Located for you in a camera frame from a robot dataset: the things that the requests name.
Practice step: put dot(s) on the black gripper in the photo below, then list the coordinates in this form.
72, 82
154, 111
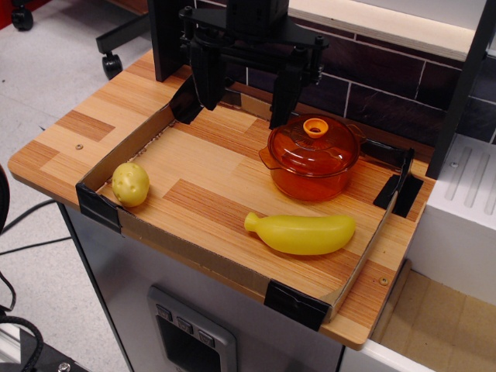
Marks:
256, 34

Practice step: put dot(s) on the orange transparent pot lid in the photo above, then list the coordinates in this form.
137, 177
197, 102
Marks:
313, 146

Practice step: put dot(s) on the orange transparent pot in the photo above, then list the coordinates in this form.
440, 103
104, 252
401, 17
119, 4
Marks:
311, 189

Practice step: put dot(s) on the black office chair base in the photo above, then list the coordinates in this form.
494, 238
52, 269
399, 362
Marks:
117, 37

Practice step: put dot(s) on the yellow toy potato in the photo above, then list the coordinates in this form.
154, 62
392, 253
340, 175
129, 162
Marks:
130, 184

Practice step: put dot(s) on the yellow toy banana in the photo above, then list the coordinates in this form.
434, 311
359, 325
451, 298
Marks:
299, 235

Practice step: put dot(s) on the light wooden shelf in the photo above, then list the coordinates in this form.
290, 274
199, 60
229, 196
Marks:
426, 35

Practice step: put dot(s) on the cardboard fence with black tape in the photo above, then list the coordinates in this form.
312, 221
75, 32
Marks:
205, 177

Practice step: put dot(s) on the white toy sink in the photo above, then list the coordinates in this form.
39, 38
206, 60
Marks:
454, 243

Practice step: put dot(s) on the grey toy oven panel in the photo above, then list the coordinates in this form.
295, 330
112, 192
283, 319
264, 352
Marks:
191, 341

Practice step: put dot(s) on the black vertical post left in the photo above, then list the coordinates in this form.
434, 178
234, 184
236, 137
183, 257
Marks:
166, 29

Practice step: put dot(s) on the black vertical post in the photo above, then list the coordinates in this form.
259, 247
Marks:
166, 29
478, 50

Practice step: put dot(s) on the black vertical post right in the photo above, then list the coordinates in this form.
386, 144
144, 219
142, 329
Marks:
478, 50

